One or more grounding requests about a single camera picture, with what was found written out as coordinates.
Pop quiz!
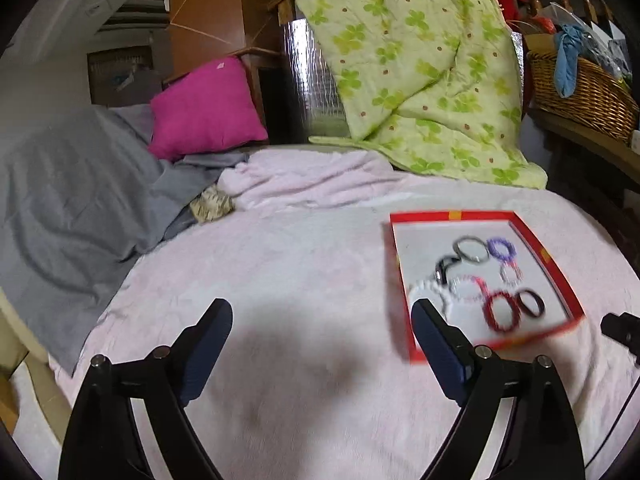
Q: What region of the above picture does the silver foil sheet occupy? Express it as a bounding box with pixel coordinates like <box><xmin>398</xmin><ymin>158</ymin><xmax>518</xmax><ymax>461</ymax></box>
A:
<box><xmin>281</xmin><ymin>17</ymin><xmax>351</xmax><ymax>143</ymax></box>

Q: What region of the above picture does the blue cloth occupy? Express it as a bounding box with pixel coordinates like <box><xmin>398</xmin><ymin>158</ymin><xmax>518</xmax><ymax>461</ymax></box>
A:
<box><xmin>554</xmin><ymin>24</ymin><xmax>586</xmax><ymax>98</ymax></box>

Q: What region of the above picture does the wooden shelf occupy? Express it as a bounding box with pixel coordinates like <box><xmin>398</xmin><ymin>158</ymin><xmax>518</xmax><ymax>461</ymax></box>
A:
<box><xmin>527</xmin><ymin>107</ymin><xmax>640</xmax><ymax>186</ymax></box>

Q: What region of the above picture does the white bead bracelet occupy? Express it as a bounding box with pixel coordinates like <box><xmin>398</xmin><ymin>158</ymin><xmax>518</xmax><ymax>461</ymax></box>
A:
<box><xmin>407</xmin><ymin>277</ymin><xmax>453</xmax><ymax>318</ymax></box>

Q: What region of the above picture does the wooden cabinet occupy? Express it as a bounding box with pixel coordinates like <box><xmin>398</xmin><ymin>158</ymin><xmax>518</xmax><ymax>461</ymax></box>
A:
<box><xmin>162</xmin><ymin>0</ymin><xmax>301</xmax><ymax>146</ymax></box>

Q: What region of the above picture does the black cord bracelet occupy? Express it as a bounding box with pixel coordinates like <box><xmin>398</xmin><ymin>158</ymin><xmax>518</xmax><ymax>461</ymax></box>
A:
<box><xmin>434</xmin><ymin>254</ymin><xmax>466</xmax><ymax>285</ymax></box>

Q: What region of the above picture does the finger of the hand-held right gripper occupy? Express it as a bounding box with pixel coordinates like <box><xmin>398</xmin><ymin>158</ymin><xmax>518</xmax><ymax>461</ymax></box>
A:
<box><xmin>600</xmin><ymin>312</ymin><xmax>640</xmax><ymax>358</ymax></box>

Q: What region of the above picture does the dark framed picture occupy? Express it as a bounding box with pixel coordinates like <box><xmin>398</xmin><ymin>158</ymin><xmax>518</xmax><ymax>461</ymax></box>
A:
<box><xmin>87</xmin><ymin>46</ymin><xmax>156</xmax><ymax>107</ymax></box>

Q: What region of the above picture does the magenta pillow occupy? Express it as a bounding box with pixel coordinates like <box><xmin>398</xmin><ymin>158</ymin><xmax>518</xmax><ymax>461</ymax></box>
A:
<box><xmin>149</xmin><ymin>56</ymin><xmax>270</xmax><ymax>162</ymax></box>

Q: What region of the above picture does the grey bead bracelet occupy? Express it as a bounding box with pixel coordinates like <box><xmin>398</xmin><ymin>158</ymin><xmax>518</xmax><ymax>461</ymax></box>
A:
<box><xmin>454</xmin><ymin>236</ymin><xmax>493</xmax><ymax>264</ymax></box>

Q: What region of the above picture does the small patterned cloth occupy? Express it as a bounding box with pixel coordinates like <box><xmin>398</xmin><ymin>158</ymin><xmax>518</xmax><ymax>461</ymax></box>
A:
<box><xmin>190</xmin><ymin>184</ymin><xmax>236</xmax><ymax>223</ymax></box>

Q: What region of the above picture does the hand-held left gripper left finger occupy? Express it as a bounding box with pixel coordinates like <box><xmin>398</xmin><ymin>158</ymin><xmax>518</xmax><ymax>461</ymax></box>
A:
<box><xmin>57</xmin><ymin>299</ymin><xmax>234</xmax><ymax>480</ymax></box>

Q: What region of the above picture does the red bead bracelet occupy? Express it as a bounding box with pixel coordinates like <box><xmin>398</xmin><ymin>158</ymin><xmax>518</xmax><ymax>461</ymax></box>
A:
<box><xmin>484</xmin><ymin>290</ymin><xmax>523</xmax><ymax>333</ymax></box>

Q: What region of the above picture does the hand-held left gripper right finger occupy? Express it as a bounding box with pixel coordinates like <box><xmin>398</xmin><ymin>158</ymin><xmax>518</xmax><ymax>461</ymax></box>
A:
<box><xmin>411</xmin><ymin>299</ymin><xmax>586</xmax><ymax>480</ymax></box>

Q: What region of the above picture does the red shallow box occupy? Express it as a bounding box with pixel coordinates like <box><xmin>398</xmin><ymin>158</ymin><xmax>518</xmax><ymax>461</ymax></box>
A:
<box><xmin>389</xmin><ymin>209</ymin><xmax>587</xmax><ymax>365</ymax></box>

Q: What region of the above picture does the pale pink blanket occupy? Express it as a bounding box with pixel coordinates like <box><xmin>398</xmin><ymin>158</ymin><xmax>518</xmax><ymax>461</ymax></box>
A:
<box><xmin>47</xmin><ymin>149</ymin><xmax>640</xmax><ymax>480</ymax></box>

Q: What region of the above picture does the wicker basket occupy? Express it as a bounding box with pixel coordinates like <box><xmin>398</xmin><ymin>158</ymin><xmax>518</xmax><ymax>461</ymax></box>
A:
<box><xmin>527</xmin><ymin>49</ymin><xmax>640</xmax><ymax>146</ymax></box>

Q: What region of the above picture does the purple bead bracelet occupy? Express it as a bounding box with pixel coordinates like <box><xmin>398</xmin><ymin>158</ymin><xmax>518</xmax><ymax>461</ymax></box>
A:
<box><xmin>486</xmin><ymin>236</ymin><xmax>521</xmax><ymax>266</ymax></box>

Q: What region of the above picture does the green floral quilt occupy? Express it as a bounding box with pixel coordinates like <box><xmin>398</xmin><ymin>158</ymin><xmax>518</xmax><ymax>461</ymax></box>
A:
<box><xmin>287</xmin><ymin>0</ymin><xmax>548</xmax><ymax>191</ymax></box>

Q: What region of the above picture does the grey blanket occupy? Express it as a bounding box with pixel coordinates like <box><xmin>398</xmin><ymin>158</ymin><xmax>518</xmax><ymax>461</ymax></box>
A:
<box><xmin>0</xmin><ymin>105</ymin><xmax>251</xmax><ymax>376</ymax></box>

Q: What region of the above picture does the dark purple hair tie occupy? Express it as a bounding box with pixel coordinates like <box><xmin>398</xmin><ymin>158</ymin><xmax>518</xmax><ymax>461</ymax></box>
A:
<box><xmin>515</xmin><ymin>288</ymin><xmax>547</xmax><ymax>319</ymax></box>

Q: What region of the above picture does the clear bead bracelet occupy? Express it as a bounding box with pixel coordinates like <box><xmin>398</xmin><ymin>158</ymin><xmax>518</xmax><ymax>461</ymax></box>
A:
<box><xmin>450</xmin><ymin>274</ymin><xmax>488</xmax><ymax>306</ymax></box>

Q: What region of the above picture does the white air conditioner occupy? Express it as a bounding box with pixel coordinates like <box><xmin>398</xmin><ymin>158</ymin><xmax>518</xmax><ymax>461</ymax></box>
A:
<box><xmin>30</xmin><ymin>0</ymin><xmax>171</xmax><ymax>41</ymax></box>

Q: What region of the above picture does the clear plastic bag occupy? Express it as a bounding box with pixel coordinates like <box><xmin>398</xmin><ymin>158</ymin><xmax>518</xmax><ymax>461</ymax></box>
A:
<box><xmin>547</xmin><ymin>2</ymin><xmax>631</xmax><ymax>81</ymax></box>

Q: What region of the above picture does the wooden bed frame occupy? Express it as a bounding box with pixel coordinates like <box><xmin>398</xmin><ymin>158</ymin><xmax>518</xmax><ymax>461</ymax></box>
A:
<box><xmin>0</xmin><ymin>287</ymin><xmax>73</xmax><ymax>433</ymax></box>

